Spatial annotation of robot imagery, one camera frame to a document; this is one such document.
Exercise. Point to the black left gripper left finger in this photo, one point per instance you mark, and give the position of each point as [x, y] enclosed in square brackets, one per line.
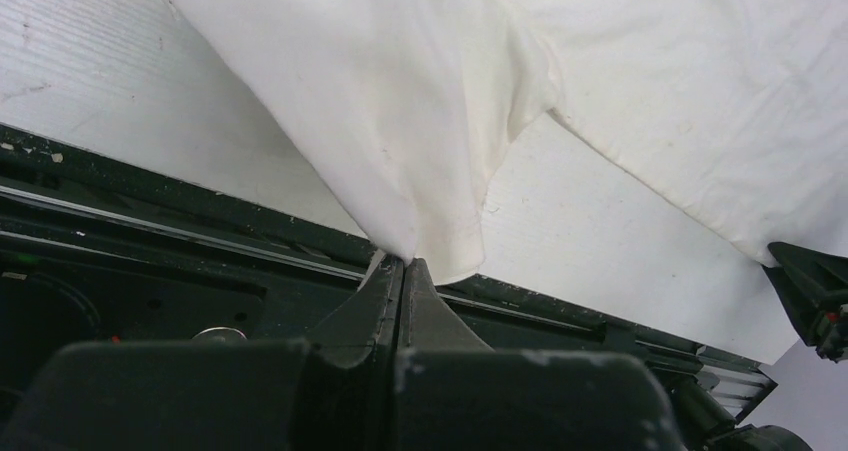
[351, 368]

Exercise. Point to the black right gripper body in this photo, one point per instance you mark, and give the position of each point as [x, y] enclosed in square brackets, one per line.
[812, 288]

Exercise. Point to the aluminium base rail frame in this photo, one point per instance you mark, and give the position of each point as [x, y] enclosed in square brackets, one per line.
[149, 254]

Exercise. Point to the cream white t shirt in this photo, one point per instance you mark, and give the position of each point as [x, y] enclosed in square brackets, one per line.
[733, 111]

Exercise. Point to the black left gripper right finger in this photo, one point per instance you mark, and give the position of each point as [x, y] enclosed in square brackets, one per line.
[431, 334]

